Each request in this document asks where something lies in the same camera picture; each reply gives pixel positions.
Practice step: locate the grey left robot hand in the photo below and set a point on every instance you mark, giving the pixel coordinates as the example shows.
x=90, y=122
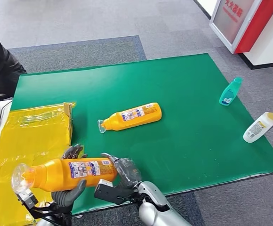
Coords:
x=67, y=197

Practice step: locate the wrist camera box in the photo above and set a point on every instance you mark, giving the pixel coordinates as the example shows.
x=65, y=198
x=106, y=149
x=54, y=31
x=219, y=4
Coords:
x=110, y=192
x=27, y=199

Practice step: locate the yellow plastic wrapped box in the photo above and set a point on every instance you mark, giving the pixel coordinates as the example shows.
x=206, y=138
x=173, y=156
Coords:
x=28, y=137

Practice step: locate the red white display cabinet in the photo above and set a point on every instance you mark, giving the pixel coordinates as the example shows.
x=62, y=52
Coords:
x=256, y=28

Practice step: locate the orange bottle with clear cap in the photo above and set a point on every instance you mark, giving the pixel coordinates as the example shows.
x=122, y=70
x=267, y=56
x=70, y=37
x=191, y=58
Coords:
x=131, y=119
x=66, y=174

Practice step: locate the teal plastic bottle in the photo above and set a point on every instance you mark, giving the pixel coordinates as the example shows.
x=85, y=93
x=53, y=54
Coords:
x=230, y=92

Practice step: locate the green table mat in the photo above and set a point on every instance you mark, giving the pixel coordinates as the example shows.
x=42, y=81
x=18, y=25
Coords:
x=193, y=103

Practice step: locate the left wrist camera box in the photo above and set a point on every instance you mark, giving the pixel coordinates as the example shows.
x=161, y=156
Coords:
x=27, y=199

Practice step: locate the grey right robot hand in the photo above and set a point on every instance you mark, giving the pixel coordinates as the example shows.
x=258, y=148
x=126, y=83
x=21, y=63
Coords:
x=127, y=171

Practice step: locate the white bottle with yellow cap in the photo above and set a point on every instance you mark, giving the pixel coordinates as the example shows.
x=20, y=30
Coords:
x=258, y=128

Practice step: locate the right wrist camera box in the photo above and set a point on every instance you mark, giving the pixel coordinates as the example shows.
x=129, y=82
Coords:
x=110, y=192

